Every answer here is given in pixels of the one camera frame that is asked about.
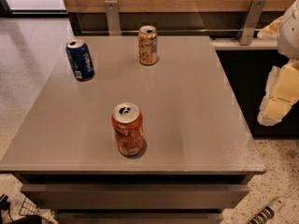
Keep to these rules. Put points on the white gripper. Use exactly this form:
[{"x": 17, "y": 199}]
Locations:
[{"x": 290, "y": 32}]

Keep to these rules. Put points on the red coke can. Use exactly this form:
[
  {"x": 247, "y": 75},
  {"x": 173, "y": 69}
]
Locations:
[{"x": 127, "y": 122}]

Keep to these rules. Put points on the orange soda can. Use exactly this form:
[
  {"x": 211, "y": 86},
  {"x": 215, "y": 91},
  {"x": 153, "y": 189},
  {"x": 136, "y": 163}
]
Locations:
[{"x": 147, "y": 43}]

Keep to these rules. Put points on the blue pepsi can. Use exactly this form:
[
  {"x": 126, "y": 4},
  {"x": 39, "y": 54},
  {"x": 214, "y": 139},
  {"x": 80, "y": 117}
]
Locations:
[{"x": 80, "y": 59}]

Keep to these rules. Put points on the grey upper drawer front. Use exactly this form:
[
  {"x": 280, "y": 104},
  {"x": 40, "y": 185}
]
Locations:
[{"x": 110, "y": 196}]

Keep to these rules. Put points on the grey drawer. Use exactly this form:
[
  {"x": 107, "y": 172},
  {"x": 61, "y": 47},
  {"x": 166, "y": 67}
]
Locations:
[
  {"x": 110, "y": 196},
  {"x": 140, "y": 218}
]

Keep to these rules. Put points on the grey lower drawer front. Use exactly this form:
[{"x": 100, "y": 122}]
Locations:
[{"x": 140, "y": 218}]

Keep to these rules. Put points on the right metal bracket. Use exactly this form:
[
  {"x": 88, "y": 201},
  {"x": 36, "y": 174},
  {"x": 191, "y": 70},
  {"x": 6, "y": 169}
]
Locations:
[{"x": 247, "y": 30}]

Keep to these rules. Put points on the metal bracket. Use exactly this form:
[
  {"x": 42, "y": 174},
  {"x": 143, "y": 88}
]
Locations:
[
  {"x": 113, "y": 17},
  {"x": 247, "y": 30}
]

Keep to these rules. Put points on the white power strip with cable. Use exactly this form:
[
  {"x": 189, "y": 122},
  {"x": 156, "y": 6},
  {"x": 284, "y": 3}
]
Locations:
[{"x": 270, "y": 210}]

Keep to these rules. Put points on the left metal bracket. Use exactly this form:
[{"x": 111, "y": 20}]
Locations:
[{"x": 113, "y": 17}]

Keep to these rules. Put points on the black wire basket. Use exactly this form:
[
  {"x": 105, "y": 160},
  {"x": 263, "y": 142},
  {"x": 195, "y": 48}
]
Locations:
[{"x": 29, "y": 213}]

